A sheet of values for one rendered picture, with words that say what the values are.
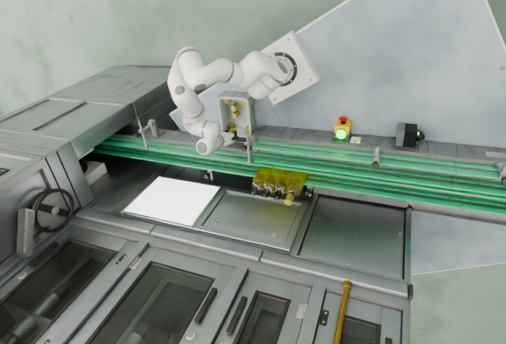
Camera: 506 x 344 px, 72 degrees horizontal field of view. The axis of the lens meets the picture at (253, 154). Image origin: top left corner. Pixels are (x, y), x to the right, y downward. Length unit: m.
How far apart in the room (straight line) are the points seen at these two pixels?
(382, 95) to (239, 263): 0.97
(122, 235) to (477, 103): 1.68
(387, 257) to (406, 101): 0.68
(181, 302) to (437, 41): 1.42
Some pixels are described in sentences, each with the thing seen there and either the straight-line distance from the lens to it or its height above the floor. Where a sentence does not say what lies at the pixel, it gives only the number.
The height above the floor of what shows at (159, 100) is 0.50.
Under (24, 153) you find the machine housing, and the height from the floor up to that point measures 1.40.
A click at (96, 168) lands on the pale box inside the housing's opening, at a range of 2.27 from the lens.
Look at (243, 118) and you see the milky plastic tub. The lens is 1.87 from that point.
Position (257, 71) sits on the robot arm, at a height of 1.19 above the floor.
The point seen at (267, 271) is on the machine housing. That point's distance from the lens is 1.48.
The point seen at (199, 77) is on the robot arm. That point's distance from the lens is 1.17.
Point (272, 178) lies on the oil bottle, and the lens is 1.65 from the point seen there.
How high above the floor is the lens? 2.30
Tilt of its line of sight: 51 degrees down
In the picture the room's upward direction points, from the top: 144 degrees counter-clockwise
